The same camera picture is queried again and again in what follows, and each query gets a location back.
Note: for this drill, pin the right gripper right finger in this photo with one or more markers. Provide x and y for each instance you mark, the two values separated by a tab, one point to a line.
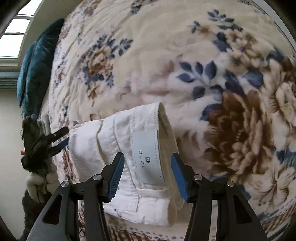
236	220

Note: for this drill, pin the floral bed blanket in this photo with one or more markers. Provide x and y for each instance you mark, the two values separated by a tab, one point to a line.
225	74

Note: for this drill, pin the window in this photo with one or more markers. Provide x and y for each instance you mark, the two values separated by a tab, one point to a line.
15	24

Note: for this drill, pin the teal folded duvet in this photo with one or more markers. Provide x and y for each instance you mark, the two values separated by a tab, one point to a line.
39	71

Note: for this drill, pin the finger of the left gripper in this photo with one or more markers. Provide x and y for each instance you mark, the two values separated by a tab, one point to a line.
52	137
52	151

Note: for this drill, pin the light green folded garment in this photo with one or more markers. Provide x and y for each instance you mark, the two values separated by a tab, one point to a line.
45	122

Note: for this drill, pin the white denim pants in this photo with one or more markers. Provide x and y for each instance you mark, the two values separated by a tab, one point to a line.
147	191

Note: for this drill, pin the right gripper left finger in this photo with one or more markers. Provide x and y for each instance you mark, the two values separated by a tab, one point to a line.
59	218

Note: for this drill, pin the teal pillow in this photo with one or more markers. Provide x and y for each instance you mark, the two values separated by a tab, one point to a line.
21	82

